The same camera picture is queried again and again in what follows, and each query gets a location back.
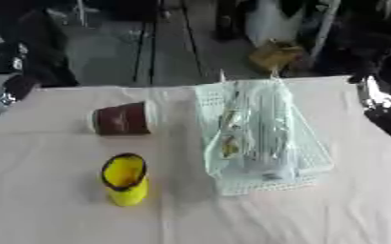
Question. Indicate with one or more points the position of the tan cardboard box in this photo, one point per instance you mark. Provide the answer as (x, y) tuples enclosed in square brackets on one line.
[(275, 54)]

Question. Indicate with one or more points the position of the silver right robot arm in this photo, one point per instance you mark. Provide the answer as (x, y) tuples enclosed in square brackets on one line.
[(383, 95)]

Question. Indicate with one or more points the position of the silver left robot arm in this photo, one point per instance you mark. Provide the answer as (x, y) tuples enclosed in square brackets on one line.
[(3, 85)]

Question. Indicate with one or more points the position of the clear plastic bag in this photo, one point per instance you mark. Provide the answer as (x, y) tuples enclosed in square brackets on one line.
[(254, 127)]

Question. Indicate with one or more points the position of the yellow cup with black rim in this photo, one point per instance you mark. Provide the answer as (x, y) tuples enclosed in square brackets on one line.
[(126, 179)]

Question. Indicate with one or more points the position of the pale perforated plastic basket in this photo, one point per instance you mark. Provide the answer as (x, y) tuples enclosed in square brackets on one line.
[(310, 155)]

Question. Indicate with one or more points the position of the brown paper cup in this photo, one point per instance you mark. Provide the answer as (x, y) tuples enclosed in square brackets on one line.
[(121, 119)]

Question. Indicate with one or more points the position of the black tripod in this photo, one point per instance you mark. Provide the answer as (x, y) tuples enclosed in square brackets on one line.
[(151, 41)]

